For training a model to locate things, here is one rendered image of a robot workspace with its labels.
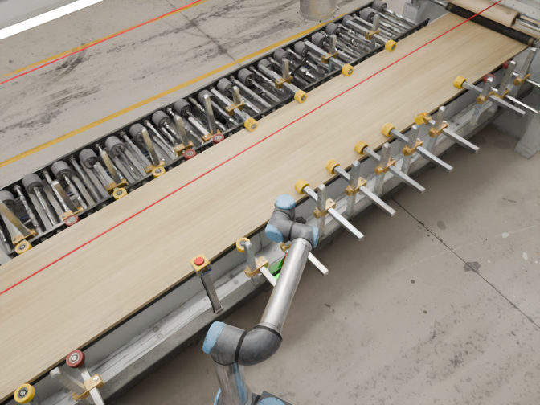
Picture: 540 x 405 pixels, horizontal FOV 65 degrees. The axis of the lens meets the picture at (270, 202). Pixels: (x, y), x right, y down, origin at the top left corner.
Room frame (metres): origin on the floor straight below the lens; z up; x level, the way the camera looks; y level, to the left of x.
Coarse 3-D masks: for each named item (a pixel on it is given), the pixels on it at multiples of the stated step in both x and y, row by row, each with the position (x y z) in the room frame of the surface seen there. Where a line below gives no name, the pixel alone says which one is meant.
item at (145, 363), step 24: (480, 120) 2.28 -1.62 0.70; (456, 144) 2.09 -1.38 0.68; (408, 168) 1.89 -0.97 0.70; (384, 192) 1.70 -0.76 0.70; (360, 216) 1.56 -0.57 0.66; (240, 288) 1.12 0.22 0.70; (264, 288) 1.14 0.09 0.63; (192, 336) 0.87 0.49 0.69; (144, 360) 0.77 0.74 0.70; (168, 360) 0.78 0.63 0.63; (120, 384) 0.66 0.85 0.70
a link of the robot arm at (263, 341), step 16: (304, 224) 1.06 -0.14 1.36; (288, 240) 1.01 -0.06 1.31; (304, 240) 0.96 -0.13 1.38; (288, 256) 0.89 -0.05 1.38; (304, 256) 0.89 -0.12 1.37; (288, 272) 0.81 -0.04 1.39; (288, 288) 0.74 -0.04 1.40; (272, 304) 0.68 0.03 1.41; (288, 304) 0.68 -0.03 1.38; (272, 320) 0.61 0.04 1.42; (256, 336) 0.55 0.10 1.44; (272, 336) 0.55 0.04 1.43; (240, 352) 0.50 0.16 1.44; (256, 352) 0.50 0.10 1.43; (272, 352) 0.50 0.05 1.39
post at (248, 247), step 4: (248, 240) 1.18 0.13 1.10; (244, 244) 1.15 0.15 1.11; (248, 244) 1.15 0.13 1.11; (244, 248) 1.15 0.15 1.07; (248, 248) 1.13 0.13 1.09; (252, 248) 1.15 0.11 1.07; (248, 252) 1.13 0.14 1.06; (252, 252) 1.14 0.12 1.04; (248, 256) 1.13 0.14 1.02; (252, 256) 1.14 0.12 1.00; (248, 260) 1.14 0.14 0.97; (252, 260) 1.14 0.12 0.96; (248, 264) 1.15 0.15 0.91; (252, 264) 1.14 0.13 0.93; (252, 268) 1.13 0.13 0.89; (256, 276) 1.14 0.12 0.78; (252, 280) 1.14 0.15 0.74; (256, 280) 1.14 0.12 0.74
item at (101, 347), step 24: (504, 72) 2.78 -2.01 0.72; (456, 96) 2.43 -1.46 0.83; (360, 168) 1.89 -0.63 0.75; (336, 192) 1.77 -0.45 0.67; (264, 240) 1.44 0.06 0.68; (216, 264) 1.25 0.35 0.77; (192, 288) 1.15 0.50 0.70; (144, 312) 1.00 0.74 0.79; (168, 312) 1.06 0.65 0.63; (120, 336) 0.91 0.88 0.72; (96, 360) 0.82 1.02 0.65; (48, 384) 0.69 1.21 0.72
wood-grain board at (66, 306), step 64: (384, 64) 2.81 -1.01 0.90; (448, 64) 2.72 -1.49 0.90; (256, 128) 2.24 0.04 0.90; (320, 128) 2.17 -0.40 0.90; (192, 192) 1.71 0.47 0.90; (256, 192) 1.65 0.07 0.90; (128, 256) 1.29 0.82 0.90; (192, 256) 1.24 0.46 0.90; (0, 320) 0.99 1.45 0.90; (64, 320) 0.95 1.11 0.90; (0, 384) 0.66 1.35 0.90
